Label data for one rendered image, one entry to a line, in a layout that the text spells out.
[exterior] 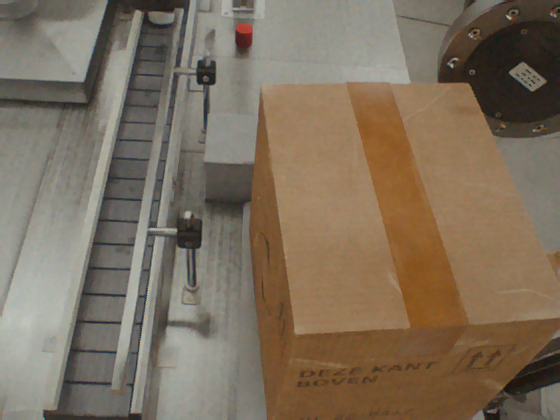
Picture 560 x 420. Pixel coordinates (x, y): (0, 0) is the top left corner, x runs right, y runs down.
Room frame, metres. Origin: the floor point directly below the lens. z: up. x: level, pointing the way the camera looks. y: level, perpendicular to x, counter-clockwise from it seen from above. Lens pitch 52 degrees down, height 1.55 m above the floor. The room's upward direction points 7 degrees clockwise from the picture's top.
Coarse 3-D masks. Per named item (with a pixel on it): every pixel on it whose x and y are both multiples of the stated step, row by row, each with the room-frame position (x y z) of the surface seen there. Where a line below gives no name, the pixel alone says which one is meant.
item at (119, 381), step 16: (176, 16) 0.84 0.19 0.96; (176, 32) 0.80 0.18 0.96; (176, 48) 0.76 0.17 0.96; (160, 96) 0.65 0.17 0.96; (160, 112) 0.61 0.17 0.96; (160, 128) 0.58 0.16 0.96; (160, 144) 0.55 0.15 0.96; (144, 192) 0.47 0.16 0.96; (144, 208) 0.45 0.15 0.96; (144, 224) 0.42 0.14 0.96; (144, 240) 0.40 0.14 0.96; (144, 256) 0.38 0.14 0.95; (128, 288) 0.33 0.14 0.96; (128, 304) 0.31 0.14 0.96; (128, 320) 0.29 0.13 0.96; (128, 336) 0.28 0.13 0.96; (128, 352) 0.26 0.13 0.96; (128, 368) 0.25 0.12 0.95; (112, 384) 0.22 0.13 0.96
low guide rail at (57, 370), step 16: (128, 48) 0.81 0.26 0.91; (128, 64) 0.77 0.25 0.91; (128, 80) 0.74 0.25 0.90; (112, 112) 0.65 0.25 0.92; (112, 128) 0.62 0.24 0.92; (112, 144) 0.59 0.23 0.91; (96, 176) 0.53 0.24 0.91; (96, 192) 0.50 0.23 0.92; (96, 208) 0.47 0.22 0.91; (96, 224) 0.46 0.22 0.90; (80, 240) 0.42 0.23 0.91; (80, 256) 0.40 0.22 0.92; (80, 272) 0.37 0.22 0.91; (80, 288) 0.36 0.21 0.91; (64, 320) 0.31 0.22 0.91; (64, 336) 0.29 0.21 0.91; (64, 352) 0.27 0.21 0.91; (64, 368) 0.26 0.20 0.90; (48, 384) 0.23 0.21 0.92; (48, 400) 0.21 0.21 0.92
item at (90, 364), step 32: (160, 32) 0.91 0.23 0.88; (160, 64) 0.82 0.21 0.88; (128, 96) 0.73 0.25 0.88; (128, 128) 0.66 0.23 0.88; (128, 160) 0.59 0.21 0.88; (160, 160) 0.60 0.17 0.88; (128, 192) 0.53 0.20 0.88; (160, 192) 0.54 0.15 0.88; (128, 224) 0.48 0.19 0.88; (96, 256) 0.42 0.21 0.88; (128, 256) 0.43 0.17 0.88; (96, 288) 0.37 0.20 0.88; (96, 320) 0.33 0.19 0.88; (96, 352) 0.29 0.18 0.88; (64, 384) 0.25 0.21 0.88; (96, 384) 0.25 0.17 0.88; (128, 384) 0.26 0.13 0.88; (96, 416) 0.22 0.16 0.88; (128, 416) 0.22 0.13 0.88
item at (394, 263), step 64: (320, 128) 0.45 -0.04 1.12; (384, 128) 0.47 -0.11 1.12; (448, 128) 0.48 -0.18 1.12; (256, 192) 0.47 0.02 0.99; (320, 192) 0.37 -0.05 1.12; (384, 192) 0.38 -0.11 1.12; (448, 192) 0.39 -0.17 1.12; (512, 192) 0.40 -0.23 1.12; (256, 256) 0.43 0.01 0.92; (320, 256) 0.30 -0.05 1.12; (384, 256) 0.30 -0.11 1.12; (448, 256) 0.31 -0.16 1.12; (512, 256) 0.32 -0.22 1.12; (320, 320) 0.24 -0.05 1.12; (384, 320) 0.24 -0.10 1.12; (448, 320) 0.25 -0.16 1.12; (512, 320) 0.26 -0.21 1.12; (320, 384) 0.23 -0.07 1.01; (384, 384) 0.24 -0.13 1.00; (448, 384) 0.25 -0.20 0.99
